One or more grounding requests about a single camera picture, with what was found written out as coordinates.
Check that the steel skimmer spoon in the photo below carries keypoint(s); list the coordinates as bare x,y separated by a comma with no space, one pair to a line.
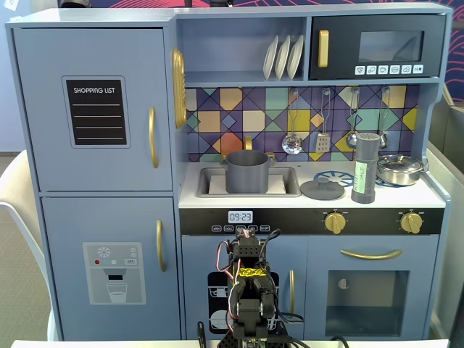
292,144

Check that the blue oven door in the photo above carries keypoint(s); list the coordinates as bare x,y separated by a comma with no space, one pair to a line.
319,253

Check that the dark round object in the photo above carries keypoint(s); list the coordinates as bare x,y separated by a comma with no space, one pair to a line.
74,3

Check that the blue dishwasher door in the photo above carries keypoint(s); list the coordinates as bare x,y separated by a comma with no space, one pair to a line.
195,261

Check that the gold stove knob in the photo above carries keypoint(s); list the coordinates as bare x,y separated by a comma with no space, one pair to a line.
334,222
410,222

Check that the white toy plate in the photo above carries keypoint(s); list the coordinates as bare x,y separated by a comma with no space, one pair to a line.
296,56
270,58
282,56

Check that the freezer door with dispenser print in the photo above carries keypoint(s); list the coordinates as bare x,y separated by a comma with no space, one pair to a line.
72,224

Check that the blue toy kitchen unit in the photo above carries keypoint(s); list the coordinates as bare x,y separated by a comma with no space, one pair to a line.
224,47

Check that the white chair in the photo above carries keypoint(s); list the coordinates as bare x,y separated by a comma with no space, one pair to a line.
14,174

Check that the black microwave door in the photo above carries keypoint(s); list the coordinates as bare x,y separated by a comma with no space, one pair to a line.
344,43

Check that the gold toy phone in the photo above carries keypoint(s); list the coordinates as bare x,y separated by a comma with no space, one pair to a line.
178,87

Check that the steel ladle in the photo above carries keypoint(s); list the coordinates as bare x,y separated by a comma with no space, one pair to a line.
351,139

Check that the steel pot with lid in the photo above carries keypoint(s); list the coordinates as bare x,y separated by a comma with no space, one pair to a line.
398,170

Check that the gray toy sink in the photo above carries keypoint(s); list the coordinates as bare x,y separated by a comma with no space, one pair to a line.
203,181

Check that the gray plastic pot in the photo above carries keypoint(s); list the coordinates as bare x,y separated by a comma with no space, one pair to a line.
246,174

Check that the steel slotted spatula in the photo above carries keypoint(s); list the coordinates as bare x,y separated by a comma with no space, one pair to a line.
322,143

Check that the gold toy faucet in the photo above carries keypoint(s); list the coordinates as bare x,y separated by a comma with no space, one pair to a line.
248,143

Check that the gray partition panel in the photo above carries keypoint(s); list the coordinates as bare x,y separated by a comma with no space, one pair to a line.
449,145

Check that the robot controller board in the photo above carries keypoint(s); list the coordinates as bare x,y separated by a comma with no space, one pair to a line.
253,342

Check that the small black object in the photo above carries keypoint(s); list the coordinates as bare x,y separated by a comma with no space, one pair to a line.
221,2

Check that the gray salt shaker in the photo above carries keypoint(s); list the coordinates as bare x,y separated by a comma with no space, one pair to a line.
364,152

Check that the fridge door with shopping list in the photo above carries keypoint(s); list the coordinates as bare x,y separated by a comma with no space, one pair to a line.
43,145

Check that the gray pot lid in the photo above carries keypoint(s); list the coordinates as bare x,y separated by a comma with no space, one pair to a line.
322,190

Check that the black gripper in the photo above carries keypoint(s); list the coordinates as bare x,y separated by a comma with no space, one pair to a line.
247,238

